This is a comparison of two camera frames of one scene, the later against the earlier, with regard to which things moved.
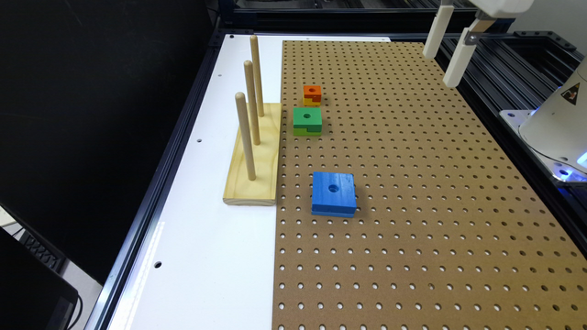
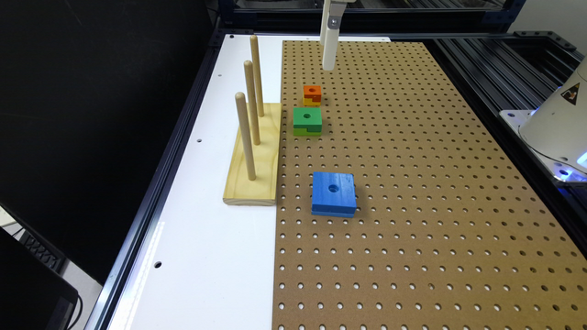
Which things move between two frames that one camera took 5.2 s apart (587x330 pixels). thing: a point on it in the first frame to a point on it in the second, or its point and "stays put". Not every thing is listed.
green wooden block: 309,118 stays put
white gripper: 464,52 to 332,34
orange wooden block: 313,92 stays put
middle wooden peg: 248,66 stays put
